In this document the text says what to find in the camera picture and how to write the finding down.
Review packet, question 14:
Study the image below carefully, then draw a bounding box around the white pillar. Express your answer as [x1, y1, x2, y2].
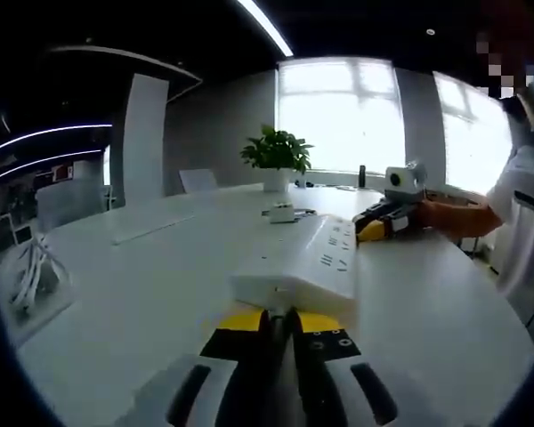
[123, 72, 170, 208]

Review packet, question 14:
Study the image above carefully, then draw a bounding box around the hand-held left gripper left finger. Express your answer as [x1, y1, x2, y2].
[113, 308, 286, 427]

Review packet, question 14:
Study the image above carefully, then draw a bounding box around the green potted plant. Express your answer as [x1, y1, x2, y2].
[239, 125, 315, 175]

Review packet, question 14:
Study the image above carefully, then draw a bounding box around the white cable bundle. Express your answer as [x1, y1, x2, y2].
[6, 233, 75, 315]

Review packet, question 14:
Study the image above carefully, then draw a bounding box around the person in white shirt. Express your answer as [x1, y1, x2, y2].
[486, 144, 534, 326]

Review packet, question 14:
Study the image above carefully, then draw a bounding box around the white desk cable cover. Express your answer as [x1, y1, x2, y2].
[110, 213, 198, 246]

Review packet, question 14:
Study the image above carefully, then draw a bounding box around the white office chair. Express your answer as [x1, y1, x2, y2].
[178, 169, 220, 195]

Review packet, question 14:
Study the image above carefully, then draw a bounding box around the white power strip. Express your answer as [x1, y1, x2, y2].
[229, 213, 360, 313]

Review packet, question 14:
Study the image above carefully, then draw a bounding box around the long ceiling light strip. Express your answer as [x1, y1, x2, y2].
[237, 0, 295, 57]

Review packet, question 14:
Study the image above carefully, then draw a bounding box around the white charger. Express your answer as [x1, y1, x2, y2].
[268, 202, 295, 224]

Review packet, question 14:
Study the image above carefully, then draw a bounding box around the white desk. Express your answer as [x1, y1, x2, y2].
[0, 181, 534, 427]

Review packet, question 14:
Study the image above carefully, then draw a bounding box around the bright window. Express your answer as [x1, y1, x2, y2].
[275, 57, 407, 173]
[433, 70, 518, 193]

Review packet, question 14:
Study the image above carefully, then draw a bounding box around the white charger cable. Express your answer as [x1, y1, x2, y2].
[261, 205, 318, 220]

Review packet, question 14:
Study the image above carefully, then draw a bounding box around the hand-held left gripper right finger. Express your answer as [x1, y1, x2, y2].
[287, 308, 433, 427]

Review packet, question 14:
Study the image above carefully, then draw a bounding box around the white plant pot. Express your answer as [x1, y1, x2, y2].
[263, 168, 292, 193]

